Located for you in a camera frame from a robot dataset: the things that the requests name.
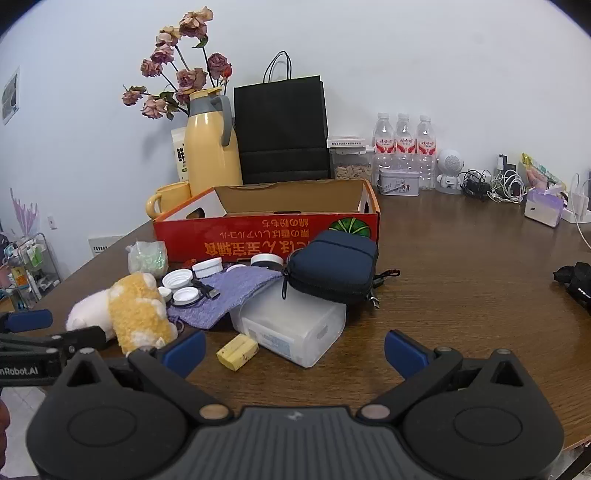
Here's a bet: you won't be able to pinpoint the dried pink flowers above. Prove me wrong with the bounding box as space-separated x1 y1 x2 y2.
121 7 233 121

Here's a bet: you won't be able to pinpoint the cream carton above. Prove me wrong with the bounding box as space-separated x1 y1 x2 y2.
171 128 190 183

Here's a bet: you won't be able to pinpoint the large ribbed white cap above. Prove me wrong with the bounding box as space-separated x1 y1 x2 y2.
161 269 194 291

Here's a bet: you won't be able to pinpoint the purple branch decoration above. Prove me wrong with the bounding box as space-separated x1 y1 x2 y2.
9 187 40 236

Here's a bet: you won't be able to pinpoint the purple knitted cloth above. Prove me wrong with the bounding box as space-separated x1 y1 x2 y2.
167 268 283 330

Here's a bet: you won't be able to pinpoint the green yellow snack packet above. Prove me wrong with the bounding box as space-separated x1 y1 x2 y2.
521 153 566 190

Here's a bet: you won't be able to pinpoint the white wall vent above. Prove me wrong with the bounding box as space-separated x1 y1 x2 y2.
88 234 125 258

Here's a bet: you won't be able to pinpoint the navy zip pouch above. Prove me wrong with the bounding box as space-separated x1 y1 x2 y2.
283 230 379 305

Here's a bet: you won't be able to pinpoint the white bottle cap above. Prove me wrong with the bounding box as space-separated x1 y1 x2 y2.
172 286 201 306

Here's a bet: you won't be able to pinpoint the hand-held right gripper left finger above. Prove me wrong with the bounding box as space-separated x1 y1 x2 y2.
53 330 232 425

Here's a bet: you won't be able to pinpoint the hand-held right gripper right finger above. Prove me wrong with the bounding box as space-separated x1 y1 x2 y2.
358 330 539 425

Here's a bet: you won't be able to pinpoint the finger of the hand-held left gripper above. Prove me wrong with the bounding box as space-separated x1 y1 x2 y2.
0 325 109 358
0 309 54 334

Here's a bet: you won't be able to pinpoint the water bottle red label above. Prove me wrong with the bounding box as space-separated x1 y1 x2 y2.
373 112 397 181
394 113 417 171
416 114 438 190

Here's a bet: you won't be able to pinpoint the yellow thermos jug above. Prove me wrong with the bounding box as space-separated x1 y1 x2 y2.
184 89 244 198

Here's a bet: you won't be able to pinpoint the black paper bag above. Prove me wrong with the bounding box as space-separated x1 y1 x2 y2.
233 52 331 185

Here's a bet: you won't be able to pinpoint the white jar with label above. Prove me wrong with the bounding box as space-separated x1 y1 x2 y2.
249 254 284 272

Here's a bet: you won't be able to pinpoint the clear seed container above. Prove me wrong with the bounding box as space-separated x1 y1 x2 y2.
329 145 376 182

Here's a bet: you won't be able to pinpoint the metal storage cart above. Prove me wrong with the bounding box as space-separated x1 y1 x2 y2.
0 233 61 310

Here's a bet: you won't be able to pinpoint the purple tissue pack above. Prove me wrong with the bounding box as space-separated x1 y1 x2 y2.
524 185 566 228

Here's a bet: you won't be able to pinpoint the white charger cables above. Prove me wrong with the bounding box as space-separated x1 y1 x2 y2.
489 168 527 204

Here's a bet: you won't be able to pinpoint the white robot speaker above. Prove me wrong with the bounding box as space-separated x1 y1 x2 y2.
435 148 465 195

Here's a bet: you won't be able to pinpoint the yellow mug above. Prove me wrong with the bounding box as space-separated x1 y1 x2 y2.
146 181 192 220

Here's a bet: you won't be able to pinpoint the small yellow block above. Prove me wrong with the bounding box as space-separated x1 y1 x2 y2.
216 335 258 371

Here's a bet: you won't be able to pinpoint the wall poster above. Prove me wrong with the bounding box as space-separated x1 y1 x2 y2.
1 67 21 125

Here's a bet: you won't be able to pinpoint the red cardboard box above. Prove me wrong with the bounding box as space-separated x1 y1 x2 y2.
152 179 382 273

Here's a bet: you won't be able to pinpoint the yellow white plush toy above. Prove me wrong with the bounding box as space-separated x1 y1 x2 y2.
65 272 178 356

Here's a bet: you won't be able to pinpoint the black fabric item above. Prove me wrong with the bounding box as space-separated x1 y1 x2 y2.
553 261 591 317

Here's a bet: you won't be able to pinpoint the printed metal tin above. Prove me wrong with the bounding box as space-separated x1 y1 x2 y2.
378 167 421 197

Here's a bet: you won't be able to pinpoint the black clip strap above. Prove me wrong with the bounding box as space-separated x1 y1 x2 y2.
369 268 400 308

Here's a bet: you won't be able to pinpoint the clear bag of green beads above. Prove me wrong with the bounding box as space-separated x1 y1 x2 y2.
126 240 169 278

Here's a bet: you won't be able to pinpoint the translucent plastic box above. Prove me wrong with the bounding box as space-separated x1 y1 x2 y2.
229 281 347 368

